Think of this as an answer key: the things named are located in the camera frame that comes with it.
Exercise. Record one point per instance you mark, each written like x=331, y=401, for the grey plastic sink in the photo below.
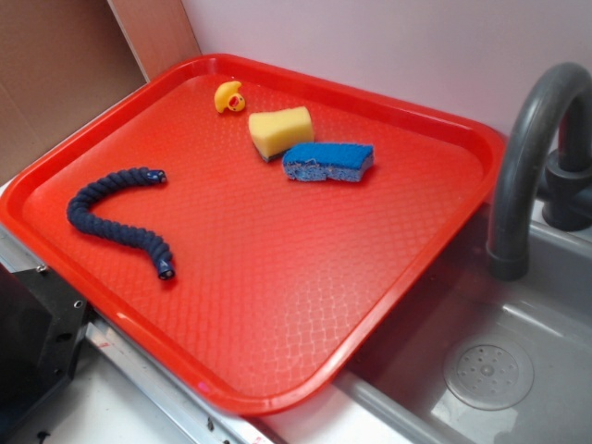
x=397, y=373

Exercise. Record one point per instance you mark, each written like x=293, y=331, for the brown cardboard panel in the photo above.
x=63, y=63

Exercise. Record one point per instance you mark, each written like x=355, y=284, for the yellow rubber duck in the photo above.
x=228, y=97

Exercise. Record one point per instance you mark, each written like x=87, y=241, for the yellow sponge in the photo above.
x=274, y=133

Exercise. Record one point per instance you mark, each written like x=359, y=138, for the grey curved faucet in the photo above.
x=548, y=157

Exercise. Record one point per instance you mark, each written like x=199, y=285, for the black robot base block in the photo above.
x=43, y=322

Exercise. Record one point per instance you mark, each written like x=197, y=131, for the round sink drain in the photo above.
x=488, y=376

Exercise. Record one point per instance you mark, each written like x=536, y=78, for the blue sponge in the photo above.
x=321, y=161

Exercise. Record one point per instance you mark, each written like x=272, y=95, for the red plastic tray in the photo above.
x=251, y=288

